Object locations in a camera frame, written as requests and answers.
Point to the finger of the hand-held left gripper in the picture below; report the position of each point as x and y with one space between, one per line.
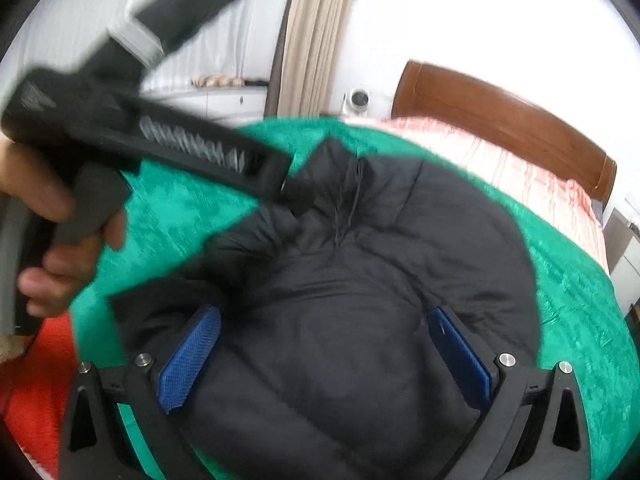
302 195

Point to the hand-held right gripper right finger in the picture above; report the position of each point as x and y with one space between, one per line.
462 360

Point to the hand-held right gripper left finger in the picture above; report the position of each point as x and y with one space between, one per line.
190 355

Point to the black puffer jacket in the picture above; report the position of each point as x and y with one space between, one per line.
350 285

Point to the person's left hand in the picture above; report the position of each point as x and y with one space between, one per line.
40 180

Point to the white drawer cabinet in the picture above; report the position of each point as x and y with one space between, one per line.
220 102

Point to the green floral bedspread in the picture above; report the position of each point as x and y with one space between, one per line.
575 310

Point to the white sheer curtain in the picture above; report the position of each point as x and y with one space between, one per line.
240 35

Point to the beige curtain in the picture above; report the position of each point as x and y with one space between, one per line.
315 35

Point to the orange knitted cloth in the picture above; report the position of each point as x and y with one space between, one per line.
35 400

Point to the white nightstand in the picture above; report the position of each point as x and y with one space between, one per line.
625 260

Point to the wooden headboard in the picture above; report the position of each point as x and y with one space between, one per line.
500 110

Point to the white security camera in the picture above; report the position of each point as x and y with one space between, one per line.
357 101

